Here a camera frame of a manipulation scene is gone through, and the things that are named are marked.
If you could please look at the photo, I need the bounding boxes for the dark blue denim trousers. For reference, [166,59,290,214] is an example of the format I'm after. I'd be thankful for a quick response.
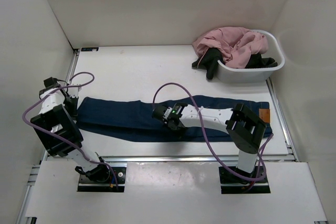
[76,94,274,143]

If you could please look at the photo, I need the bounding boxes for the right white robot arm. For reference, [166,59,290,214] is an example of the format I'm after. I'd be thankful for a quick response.
[152,103,266,182]

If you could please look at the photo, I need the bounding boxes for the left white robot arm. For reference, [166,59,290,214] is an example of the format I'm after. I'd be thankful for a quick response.
[30,77,112,183]

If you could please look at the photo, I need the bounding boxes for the small blue label sticker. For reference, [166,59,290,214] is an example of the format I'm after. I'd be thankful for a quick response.
[81,47,99,52]

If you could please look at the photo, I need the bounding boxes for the white plastic basket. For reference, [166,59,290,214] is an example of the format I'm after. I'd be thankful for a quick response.
[215,29,285,83]

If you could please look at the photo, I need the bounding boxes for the black garment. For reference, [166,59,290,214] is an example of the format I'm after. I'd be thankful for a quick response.
[192,48,278,80]

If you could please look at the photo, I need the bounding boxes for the pink garment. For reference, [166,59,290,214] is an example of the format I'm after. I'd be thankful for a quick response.
[192,27,268,69]

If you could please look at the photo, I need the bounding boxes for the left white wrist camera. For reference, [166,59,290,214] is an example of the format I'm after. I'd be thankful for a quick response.
[67,87,81,98]

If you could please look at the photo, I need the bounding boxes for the aluminium rail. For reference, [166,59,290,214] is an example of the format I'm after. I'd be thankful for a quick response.
[44,155,297,163]

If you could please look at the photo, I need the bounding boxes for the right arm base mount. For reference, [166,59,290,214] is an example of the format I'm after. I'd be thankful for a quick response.
[218,166,271,195]

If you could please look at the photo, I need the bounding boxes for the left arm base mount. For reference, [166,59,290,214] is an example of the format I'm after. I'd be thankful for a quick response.
[75,164,127,193]

